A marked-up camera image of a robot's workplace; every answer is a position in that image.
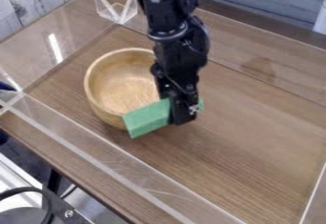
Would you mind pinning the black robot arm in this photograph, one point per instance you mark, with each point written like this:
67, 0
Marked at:
169, 11

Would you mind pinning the clear acrylic corner bracket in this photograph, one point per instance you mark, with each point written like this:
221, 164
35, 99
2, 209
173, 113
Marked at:
119, 13

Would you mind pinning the clear acrylic front wall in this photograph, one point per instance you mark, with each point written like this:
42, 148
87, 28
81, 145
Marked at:
134, 175

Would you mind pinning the green rectangular block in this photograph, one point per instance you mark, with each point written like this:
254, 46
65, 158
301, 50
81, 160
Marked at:
149, 118

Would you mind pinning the brown wooden bowl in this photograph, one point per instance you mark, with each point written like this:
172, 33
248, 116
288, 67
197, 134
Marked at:
119, 84

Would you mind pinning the black metal table leg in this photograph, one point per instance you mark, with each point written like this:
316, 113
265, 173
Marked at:
54, 181

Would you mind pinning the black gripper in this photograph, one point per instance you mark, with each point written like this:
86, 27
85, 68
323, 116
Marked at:
181, 49

